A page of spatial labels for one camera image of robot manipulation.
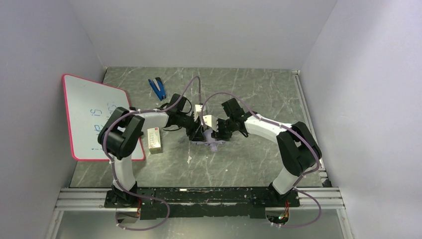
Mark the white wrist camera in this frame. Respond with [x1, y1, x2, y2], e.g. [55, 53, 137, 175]
[202, 115, 218, 131]
[193, 104, 207, 121]

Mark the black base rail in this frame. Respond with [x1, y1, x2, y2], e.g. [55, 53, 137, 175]
[104, 187, 300, 220]

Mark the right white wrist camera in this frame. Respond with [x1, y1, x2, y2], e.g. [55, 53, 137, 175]
[202, 115, 218, 131]

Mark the purple cable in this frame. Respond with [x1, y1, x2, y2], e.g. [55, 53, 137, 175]
[199, 92, 322, 230]
[102, 76, 203, 232]

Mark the lavender folding umbrella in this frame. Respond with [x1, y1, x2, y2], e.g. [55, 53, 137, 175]
[189, 129, 226, 153]

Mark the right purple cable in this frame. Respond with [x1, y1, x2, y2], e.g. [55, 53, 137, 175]
[199, 92, 322, 230]

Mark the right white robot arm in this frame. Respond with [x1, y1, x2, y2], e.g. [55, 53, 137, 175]
[211, 98, 322, 195]

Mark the pink framed whiteboard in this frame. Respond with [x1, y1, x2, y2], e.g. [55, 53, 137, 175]
[62, 74, 130, 162]

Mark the small beige box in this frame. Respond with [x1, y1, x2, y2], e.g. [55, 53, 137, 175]
[147, 127, 162, 154]

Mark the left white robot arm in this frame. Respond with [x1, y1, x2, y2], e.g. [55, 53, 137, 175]
[98, 94, 206, 207]

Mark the blue stapler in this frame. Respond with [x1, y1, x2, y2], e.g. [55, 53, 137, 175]
[148, 77, 167, 101]

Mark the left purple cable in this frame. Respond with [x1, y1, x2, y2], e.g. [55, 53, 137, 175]
[102, 76, 203, 232]

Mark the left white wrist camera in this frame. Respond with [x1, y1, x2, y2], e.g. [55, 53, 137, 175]
[193, 104, 207, 121]

